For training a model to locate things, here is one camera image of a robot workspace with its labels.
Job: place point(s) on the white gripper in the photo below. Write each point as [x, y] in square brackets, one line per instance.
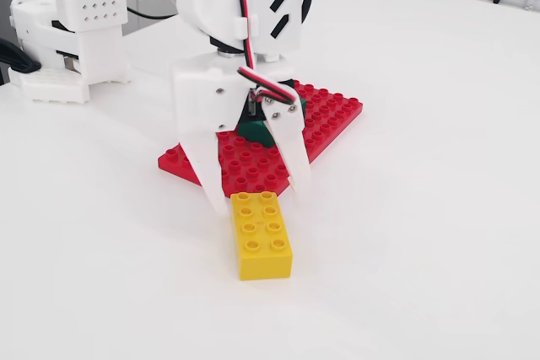
[202, 96]

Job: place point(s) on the yellow lego brick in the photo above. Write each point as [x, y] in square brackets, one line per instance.
[261, 246]

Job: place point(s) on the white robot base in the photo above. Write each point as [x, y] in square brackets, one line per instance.
[46, 86]

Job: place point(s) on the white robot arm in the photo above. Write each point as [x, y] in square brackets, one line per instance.
[101, 39]

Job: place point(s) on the green lego brick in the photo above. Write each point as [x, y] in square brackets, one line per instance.
[253, 132]

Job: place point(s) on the red lego baseplate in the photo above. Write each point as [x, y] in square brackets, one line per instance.
[329, 111]

